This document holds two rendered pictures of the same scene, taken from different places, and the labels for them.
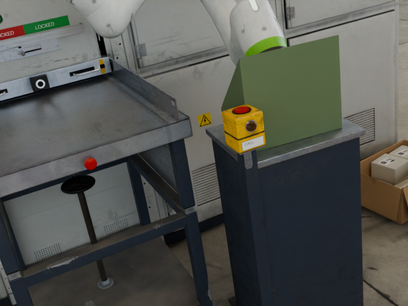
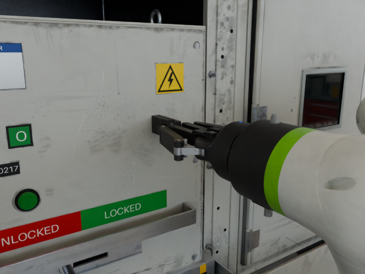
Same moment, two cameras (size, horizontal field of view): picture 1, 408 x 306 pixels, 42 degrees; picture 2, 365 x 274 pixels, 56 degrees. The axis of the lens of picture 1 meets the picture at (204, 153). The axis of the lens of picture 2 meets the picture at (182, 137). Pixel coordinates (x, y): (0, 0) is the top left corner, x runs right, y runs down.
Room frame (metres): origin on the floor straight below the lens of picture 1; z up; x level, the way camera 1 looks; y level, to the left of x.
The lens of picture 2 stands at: (1.39, 0.49, 1.35)
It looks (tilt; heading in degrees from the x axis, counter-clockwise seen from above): 14 degrees down; 349
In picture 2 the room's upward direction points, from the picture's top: straight up
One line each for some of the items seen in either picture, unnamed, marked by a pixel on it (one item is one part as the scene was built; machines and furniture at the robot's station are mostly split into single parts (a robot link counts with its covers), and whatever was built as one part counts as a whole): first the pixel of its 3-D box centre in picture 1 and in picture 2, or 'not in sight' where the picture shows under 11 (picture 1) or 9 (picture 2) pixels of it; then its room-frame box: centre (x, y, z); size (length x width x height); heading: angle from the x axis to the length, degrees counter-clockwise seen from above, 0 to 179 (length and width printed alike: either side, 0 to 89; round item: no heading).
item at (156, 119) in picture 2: not in sight; (163, 127); (1.93, 0.41, 1.23); 0.07 x 0.01 x 0.03; 22
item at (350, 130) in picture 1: (281, 131); not in sight; (1.47, -0.24, 0.74); 0.37 x 0.32 x 0.02; 107
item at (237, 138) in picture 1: (243, 128); not in sight; (1.28, -0.11, 0.85); 0.08 x 0.08 x 0.10; 22
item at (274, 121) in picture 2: not in sight; (272, 167); (1.72, 0.32, 1.23); 0.09 x 0.06 x 0.12; 112
